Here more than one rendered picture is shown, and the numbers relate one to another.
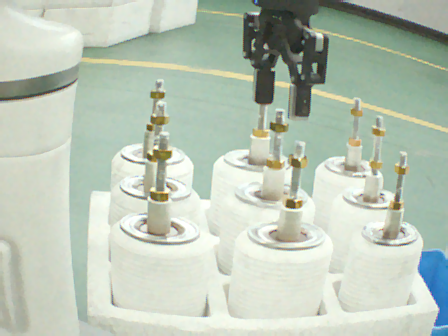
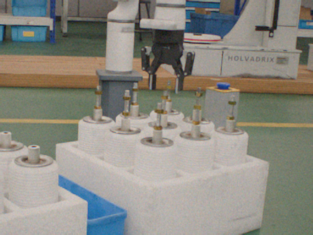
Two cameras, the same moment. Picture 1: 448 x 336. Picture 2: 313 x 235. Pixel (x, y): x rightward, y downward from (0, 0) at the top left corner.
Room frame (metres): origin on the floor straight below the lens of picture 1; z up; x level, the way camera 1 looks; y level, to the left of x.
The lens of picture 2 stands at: (2.11, -0.84, 0.58)
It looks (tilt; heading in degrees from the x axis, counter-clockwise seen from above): 16 degrees down; 149
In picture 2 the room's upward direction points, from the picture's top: 3 degrees clockwise
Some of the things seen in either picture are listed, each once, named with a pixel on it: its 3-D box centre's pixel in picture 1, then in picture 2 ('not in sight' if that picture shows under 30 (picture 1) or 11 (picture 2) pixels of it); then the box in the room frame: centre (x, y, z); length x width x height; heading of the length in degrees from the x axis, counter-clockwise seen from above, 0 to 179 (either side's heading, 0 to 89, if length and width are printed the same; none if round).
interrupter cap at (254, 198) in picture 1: (272, 195); (162, 125); (0.97, -0.05, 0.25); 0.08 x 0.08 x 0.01
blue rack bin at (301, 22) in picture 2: not in sight; (301, 18); (-2.55, 4.25, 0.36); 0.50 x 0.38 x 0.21; 159
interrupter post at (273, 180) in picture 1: (273, 183); (162, 120); (0.97, -0.05, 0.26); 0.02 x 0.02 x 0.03
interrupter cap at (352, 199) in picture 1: (371, 199); (125, 130); (0.98, -0.17, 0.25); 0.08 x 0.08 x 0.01
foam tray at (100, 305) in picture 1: (252, 323); (158, 186); (0.97, -0.05, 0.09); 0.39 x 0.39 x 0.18; 7
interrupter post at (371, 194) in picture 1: (372, 188); (125, 125); (0.98, -0.17, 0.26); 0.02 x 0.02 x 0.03
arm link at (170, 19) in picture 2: not in sight; (166, 15); (0.98, -0.07, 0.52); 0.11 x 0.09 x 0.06; 120
